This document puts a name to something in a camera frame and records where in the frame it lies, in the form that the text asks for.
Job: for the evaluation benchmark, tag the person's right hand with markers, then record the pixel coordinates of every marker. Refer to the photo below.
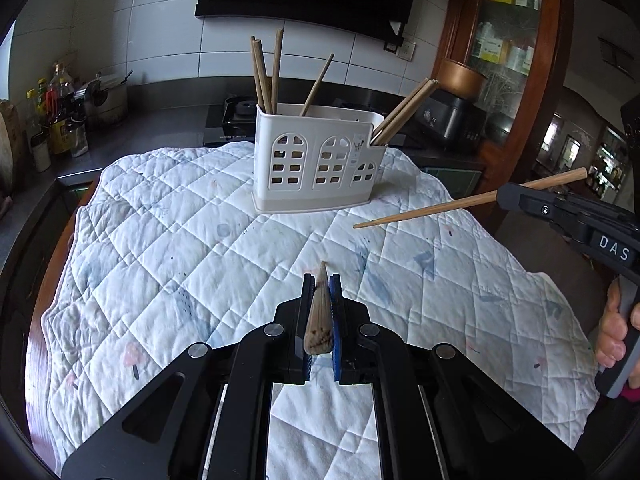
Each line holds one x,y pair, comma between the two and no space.
613,328

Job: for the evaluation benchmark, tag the wooden chopstick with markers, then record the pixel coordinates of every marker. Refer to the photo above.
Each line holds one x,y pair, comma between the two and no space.
479,199
397,110
263,75
400,120
318,338
315,87
275,75
258,85

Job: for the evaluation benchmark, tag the white wall socket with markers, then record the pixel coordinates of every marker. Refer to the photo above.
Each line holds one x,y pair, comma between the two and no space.
406,50

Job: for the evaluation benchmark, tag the round wooden cutting board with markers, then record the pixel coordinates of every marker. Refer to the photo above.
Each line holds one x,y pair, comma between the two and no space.
12,147

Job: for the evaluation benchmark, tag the white quilted cloth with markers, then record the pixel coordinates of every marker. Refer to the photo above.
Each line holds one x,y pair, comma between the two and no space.
171,251

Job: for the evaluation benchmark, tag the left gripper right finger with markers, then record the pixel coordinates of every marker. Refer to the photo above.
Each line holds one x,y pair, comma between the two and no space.
439,416

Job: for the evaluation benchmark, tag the cooking oil bottle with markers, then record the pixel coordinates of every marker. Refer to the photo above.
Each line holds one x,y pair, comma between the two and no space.
59,98

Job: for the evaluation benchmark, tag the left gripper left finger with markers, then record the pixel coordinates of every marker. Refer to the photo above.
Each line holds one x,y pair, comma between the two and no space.
206,415

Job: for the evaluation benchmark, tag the copper coloured pot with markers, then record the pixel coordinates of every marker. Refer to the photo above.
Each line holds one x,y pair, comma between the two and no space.
460,80

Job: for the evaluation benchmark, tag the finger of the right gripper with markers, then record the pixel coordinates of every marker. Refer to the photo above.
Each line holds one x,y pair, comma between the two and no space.
542,205

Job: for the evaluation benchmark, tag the white plastic utensil holder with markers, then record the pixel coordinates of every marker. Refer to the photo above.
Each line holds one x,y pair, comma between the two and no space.
318,161

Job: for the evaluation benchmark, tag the dark sauce bottle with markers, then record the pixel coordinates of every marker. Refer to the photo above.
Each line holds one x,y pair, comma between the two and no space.
37,136

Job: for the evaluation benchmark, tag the black rice cooker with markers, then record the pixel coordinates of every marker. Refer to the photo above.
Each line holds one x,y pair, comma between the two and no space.
451,119

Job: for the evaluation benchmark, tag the wooden glass cabinet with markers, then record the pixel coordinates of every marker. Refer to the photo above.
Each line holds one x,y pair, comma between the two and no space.
522,49

